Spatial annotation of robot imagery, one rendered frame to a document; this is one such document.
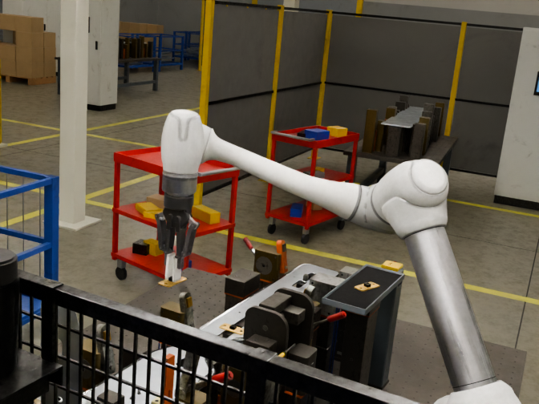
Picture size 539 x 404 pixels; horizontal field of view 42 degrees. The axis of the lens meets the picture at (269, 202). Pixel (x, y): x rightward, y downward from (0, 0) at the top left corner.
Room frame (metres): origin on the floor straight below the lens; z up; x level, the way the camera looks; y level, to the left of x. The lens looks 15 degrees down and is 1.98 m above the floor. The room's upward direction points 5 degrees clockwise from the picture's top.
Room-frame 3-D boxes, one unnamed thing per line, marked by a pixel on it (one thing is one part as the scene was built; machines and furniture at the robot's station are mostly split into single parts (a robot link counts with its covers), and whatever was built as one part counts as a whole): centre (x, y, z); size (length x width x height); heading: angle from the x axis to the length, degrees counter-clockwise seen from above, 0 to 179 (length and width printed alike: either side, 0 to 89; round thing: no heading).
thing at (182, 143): (1.77, 0.24, 1.63); 0.13 x 0.11 x 0.16; 7
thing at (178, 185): (1.76, 0.23, 1.52); 0.09 x 0.09 x 0.06
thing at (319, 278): (2.23, -0.23, 0.90); 0.13 x 0.08 x 0.41; 63
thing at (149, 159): (4.64, 0.63, 0.49); 0.81 x 0.46 x 0.98; 52
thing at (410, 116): (7.44, -1.40, 0.57); 1.86 x 0.90 x 1.14; 161
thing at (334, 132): (6.21, -0.35, 0.49); 0.81 x 0.46 x 0.97; 146
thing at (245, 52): (8.09, 0.07, 1.00); 3.44 x 0.14 x 2.00; 158
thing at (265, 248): (2.63, -0.01, 0.88); 0.14 x 0.09 x 0.36; 63
